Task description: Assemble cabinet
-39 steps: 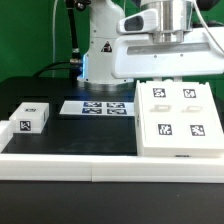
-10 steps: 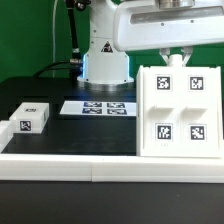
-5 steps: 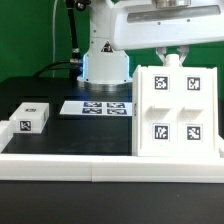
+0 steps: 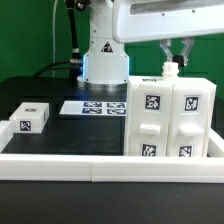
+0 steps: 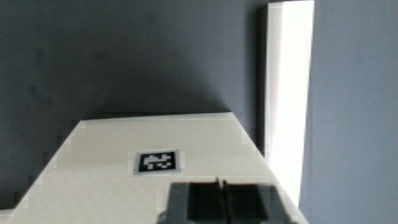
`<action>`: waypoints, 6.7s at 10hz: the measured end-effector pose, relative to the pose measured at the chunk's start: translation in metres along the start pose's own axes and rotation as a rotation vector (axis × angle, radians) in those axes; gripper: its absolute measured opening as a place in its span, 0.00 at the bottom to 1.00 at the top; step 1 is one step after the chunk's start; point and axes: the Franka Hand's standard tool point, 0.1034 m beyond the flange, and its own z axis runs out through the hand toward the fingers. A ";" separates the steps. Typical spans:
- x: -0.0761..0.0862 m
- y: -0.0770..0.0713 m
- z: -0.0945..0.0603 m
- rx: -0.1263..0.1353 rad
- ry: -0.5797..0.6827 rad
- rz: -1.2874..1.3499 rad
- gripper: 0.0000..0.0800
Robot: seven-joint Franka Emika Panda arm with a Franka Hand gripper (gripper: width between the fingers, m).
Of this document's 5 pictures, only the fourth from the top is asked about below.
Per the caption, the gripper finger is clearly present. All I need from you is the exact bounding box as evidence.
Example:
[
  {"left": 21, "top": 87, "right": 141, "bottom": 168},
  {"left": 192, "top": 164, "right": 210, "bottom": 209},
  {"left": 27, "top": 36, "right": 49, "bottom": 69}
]
[
  {"left": 160, "top": 39, "right": 173, "bottom": 62},
  {"left": 172, "top": 37, "right": 194, "bottom": 67}
]

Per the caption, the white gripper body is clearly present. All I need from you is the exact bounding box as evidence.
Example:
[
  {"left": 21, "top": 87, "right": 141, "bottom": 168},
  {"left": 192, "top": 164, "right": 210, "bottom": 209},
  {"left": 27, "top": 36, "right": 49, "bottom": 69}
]
[{"left": 112, "top": 0, "right": 224, "bottom": 43}]

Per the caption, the white cabinet door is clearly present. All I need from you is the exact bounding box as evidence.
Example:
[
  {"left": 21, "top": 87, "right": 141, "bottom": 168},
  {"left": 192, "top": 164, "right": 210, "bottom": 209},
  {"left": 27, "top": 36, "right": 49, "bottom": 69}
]
[
  {"left": 167, "top": 83, "right": 213, "bottom": 157},
  {"left": 126, "top": 81, "right": 172, "bottom": 157}
]

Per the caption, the white cabinet body box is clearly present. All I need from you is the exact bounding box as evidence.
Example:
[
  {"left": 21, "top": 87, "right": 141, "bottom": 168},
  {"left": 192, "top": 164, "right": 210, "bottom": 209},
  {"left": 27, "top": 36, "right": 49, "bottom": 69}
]
[{"left": 124, "top": 62, "right": 216, "bottom": 157}]

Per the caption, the small white cabinet top block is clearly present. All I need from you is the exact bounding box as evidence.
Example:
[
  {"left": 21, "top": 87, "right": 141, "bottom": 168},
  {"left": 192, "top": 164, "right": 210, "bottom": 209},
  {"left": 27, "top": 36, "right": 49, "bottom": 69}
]
[{"left": 9, "top": 102, "right": 49, "bottom": 134}]

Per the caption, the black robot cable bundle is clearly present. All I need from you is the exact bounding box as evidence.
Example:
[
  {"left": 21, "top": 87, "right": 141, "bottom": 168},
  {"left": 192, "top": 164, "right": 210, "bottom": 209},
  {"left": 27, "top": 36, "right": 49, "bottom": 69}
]
[{"left": 32, "top": 0, "right": 92, "bottom": 80}]

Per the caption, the white thin cable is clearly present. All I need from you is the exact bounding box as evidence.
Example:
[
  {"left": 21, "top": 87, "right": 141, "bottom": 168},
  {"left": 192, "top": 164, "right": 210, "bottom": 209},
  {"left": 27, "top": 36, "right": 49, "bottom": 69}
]
[{"left": 51, "top": 0, "right": 59, "bottom": 78}]

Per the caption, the white marker base plate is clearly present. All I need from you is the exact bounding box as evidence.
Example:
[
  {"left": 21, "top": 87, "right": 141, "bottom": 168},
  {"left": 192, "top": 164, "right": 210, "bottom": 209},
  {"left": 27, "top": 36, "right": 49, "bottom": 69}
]
[{"left": 60, "top": 101, "right": 126, "bottom": 116}]

